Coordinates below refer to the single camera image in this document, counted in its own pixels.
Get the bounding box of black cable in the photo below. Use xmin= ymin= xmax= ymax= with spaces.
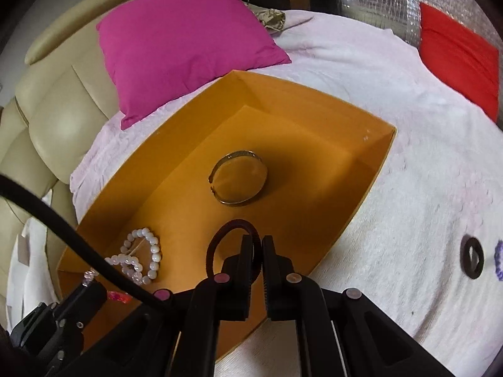
xmin=0 ymin=174 xmax=168 ymax=312

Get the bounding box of orange cardboard box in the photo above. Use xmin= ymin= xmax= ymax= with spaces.
xmin=56 ymin=69 xmax=397 ymax=361

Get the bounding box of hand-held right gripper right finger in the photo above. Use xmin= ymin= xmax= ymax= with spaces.
xmin=261 ymin=235 xmax=452 ymax=377

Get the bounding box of white cloth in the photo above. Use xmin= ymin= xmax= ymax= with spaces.
xmin=6 ymin=188 xmax=65 ymax=331

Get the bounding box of dark brown bracelet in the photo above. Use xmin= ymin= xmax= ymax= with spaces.
xmin=207 ymin=220 xmax=263 ymax=280

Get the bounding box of beige leather sofa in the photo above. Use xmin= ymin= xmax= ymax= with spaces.
xmin=0 ymin=0 xmax=150 ymax=311

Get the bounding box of patterned grey cloth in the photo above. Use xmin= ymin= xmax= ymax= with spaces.
xmin=247 ymin=3 xmax=287 ymax=34

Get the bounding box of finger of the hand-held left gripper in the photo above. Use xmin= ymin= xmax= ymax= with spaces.
xmin=59 ymin=283 xmax=108 ymax=323

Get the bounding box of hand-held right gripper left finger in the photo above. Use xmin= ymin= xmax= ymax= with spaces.
xmin=84 ymin=235 xmax=263 ymax=377

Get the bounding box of gold bangle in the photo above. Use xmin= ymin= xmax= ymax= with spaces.
xmin=208 ymin=150 xmax=270 ymax=206

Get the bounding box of black ring bracelet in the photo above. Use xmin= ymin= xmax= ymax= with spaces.
xmin=460 ymin=236 xmax=485 ymax=280

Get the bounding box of red pillow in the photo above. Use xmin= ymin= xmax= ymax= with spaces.
xmin=417 ymin=2 xmax=500 ymax=122

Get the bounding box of magenta pillow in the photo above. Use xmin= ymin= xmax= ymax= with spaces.
xmin=96 ymin=0 xmax=292 ymax=130

